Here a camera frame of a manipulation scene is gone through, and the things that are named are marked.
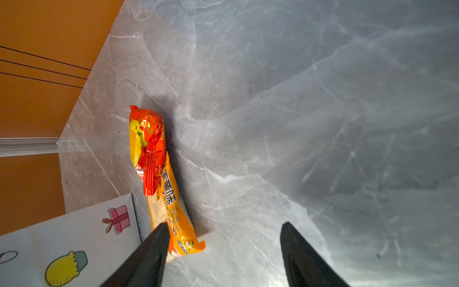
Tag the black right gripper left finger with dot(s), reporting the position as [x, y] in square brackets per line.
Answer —
[145, 266]

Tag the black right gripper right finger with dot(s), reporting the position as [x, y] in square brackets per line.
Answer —
[303, 265]

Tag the white paper bag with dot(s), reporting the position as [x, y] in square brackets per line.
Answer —
[80, 249]

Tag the small orange snack packet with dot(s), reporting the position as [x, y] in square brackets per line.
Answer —
[167, 206]

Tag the red snack packet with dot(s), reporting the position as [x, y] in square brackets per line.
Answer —
[147, 141]

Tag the left aluminium corner post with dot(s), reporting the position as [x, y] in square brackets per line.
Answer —
[11, 147]

